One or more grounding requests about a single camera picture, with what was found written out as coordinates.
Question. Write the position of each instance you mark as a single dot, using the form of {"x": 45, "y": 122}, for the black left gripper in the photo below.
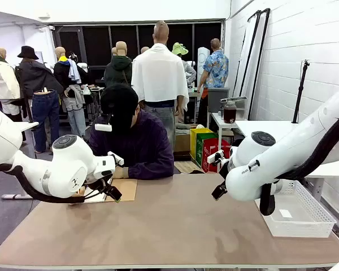
{"x": 107, "y": 187}

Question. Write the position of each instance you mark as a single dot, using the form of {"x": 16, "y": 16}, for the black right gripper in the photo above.
{"x": 219, "y": 193}

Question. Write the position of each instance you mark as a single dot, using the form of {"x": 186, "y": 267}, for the brown cover spiral notebook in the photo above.
{"x": 127, "y": 189}

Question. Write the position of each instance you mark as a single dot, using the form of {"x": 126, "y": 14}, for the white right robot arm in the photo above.
{"x": 271, "y": 169}

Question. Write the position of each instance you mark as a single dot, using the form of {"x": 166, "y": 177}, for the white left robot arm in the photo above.
{"x": 67, "y": 169}

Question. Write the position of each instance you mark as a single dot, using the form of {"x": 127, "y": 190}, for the person's left forearm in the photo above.
{"x": 152, "y": 170}

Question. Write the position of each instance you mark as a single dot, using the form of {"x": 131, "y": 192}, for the person's left hand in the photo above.
{"x": 121, "y": 172}

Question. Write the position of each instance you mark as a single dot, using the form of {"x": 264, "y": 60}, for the person's right hand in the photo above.
{"x": 81, "y": 192}

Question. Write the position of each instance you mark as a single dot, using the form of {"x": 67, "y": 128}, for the red bag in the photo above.
{"x": 214, "y": 144}

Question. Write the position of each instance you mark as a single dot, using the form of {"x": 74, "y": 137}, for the green bag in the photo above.
{"x": 210, "y": 136}

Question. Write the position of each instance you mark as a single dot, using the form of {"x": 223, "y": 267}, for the cardboard box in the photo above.
{"x": 182, "y": 144}

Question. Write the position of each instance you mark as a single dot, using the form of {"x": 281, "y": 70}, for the person's dark jacket torso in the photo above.
{"x": 147, "y": 141}

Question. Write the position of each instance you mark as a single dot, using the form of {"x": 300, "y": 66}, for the small white paper slip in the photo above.
{"x": 286, "y": 213}

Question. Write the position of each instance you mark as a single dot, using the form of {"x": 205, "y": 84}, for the grey folded clothes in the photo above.
{"x": 185, "y": 128}

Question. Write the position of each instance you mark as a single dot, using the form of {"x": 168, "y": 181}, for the small white side table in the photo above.
{"x": 219, "y": 120}

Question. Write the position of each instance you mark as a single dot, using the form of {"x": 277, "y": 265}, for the glass jar with dark liquid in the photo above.
{"x": 230, "y": 114}

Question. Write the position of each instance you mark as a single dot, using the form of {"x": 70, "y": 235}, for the person's head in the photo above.
{"x": 136, "y": 118}

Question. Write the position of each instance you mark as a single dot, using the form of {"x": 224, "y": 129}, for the white perforated plastic basket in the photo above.
{"x": 299, "y": 223}

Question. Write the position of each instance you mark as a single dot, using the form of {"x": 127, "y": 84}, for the grey bin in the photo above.
{"x": 217, "y": 98}

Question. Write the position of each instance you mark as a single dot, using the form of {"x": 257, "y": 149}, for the black cap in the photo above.
{"x": 120, "y": 101}

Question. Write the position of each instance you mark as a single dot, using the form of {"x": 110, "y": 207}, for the mannequin with floral shirt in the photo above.
{"x": 216, "y": 70}

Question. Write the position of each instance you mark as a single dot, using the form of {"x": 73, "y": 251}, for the black tripod stand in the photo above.
{"x": 300, "y": 90}

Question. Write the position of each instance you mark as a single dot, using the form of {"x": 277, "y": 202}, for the mannequin with dark green hoodie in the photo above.
{"x": 118, "y": 67}

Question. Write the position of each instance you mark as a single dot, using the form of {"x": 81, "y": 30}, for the mannequin with white cape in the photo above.
{"x": 158, "y": 73}

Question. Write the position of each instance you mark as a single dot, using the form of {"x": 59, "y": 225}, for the black framed white panel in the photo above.
{"x": 255, "y": 65}
{"x": 247, "y": 56}

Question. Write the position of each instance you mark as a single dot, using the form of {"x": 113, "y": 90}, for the white tower fan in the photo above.
{"x": 203, "y": 56}

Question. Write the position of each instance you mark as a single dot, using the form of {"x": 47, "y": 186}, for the mannequin with yellow collar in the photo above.
{"x": 63, "y": 70}

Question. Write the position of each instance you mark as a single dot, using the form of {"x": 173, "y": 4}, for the bare mannequin head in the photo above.
{"x": 144, "y": 50}
{"x": 114, "y": 51}

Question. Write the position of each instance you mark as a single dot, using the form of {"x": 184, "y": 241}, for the mannequin with black hat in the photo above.
{"x": 34, "y": 76}

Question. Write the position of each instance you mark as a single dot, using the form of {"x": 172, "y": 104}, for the mannequin with green hat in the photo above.
{"x": 179, "y": 48}

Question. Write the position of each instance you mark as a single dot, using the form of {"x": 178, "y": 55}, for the mannequin with cream jacket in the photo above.
{"x": 1, "y": 79}

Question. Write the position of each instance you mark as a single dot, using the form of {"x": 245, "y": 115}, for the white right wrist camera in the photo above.
{"x": 216, "y": 157}

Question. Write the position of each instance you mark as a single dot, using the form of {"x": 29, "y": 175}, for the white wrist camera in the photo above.
{"x": 216, "y": 157}
{"x": 114, "y": 158}

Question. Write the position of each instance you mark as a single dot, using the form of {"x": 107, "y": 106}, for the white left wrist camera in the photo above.
{"x": 114, "y": 158}

